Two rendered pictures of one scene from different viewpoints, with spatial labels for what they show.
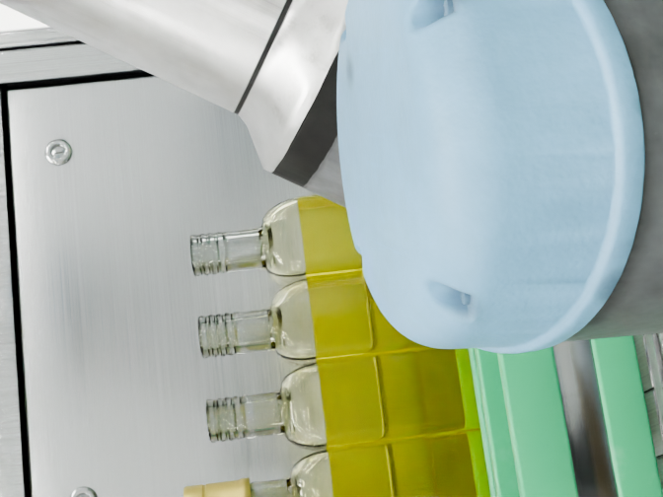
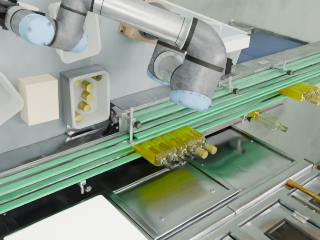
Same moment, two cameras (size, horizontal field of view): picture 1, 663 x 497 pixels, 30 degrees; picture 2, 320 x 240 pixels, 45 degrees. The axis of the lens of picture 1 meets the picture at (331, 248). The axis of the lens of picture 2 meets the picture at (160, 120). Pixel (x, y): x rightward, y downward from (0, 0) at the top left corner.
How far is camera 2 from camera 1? 1.49 m
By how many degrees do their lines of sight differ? 69
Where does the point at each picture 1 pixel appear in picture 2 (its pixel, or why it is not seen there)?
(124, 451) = (201, 189)
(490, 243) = not seen: hidden behind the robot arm
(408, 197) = not seen: hidden behind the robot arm
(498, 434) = (171, 124)
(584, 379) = (163, 108)
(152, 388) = (189, 190)
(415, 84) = not seen: hidden behind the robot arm
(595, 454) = (170, 105)
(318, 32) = (175, 54)
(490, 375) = (165, 126)
